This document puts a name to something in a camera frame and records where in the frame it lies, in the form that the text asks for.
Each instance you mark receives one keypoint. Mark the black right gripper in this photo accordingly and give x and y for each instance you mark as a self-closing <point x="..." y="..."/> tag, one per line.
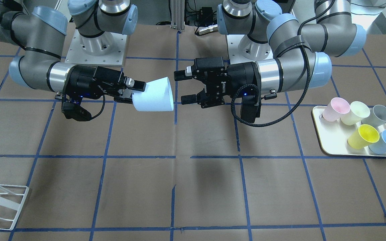
<point x="85" y="81"/>

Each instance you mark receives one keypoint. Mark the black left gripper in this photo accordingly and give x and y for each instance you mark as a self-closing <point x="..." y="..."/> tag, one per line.
<point x="242" y="76"/>

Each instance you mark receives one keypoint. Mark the light blue plastic cup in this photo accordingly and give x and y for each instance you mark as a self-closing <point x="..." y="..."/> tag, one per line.
<point x="157" y="96"/>

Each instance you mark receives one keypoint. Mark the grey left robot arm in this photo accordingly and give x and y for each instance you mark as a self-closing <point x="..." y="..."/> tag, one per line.
<point x="263" y="22"/>

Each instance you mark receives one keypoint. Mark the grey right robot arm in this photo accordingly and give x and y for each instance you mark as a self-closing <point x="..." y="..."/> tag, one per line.
<point x="42" y="33"/>

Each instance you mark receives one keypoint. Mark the pink plastic cup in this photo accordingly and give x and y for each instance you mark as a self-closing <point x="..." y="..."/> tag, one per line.
<point x="337" y="108"/>

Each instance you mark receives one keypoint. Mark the pale green plastic cup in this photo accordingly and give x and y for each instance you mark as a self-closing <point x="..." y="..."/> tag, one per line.
<point x="358" y="112"/>

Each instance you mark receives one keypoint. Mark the yellow plastic cup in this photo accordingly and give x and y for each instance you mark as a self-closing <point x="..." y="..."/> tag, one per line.
<point x="364" y="136"/>

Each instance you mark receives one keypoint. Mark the grey plastic cup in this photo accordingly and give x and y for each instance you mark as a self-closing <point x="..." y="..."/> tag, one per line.
<point x="377" y="116"/>

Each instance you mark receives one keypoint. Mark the cream plastic tray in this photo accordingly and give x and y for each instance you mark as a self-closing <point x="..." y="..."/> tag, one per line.
<point x="333" y="136"/>

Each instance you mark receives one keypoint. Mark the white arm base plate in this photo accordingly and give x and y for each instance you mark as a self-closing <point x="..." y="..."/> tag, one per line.
<point x="107" y="50"/>
<point x="241" y="49"/>

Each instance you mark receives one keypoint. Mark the aluminium frame post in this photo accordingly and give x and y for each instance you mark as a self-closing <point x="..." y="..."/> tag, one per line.
<point x="178" y="14"/>

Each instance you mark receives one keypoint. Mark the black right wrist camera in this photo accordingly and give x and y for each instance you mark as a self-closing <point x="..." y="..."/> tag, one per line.
<point x="76" y="112"/>

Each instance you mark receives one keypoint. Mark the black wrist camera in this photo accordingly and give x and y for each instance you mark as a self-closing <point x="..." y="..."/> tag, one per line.
<point x="249" y="108"/>
<point x="76" y="112"/>

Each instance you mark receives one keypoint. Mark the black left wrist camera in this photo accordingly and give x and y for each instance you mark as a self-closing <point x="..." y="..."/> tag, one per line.
<point x="249" y="108"/>

